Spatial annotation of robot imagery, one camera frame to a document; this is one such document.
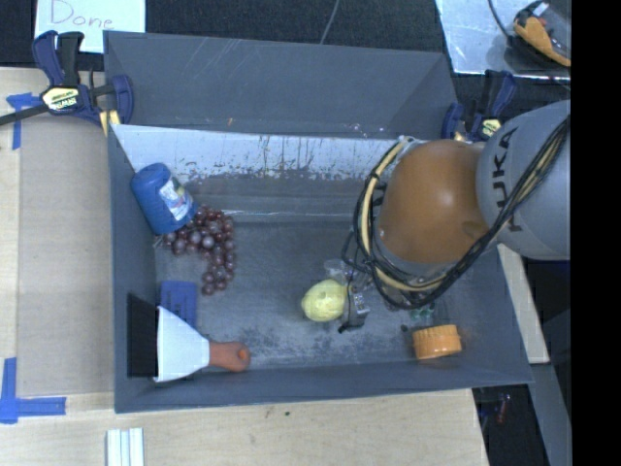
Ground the blue flat block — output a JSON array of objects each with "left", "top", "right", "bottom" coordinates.
[{"left": 158, "top": 280, "right": 199, "bottom": 330}]

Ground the toy arm with white sleeve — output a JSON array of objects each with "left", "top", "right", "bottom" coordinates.
[{"left": 126, "top": 292, "right": 252, "bottom": 384}]

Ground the purple toy grape bunch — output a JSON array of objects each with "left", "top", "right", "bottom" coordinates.
[{"left": 161, "top": 204, "right": 239, "bottom": 297}]

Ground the yellow toy lemon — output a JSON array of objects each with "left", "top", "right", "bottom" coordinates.
[{"left": 300, "top": 279, "right": 349, "bottom": 323}]

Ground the grey metal bin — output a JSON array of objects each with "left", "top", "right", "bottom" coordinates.
[{"left": 102, "top": 30, "right": 536, "bottom": 415}]

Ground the blue canister with label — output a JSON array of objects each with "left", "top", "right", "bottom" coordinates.
[{"left": 129, "top": 162, "right": 198, "bottom": 237}]

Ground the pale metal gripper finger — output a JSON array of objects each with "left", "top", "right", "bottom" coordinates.
[
  {"left": 338, "top": 290, "right": 372, "bottom": 335},
  {"left": 324, "top": 258, "right": 352, "bottom": 283}
]

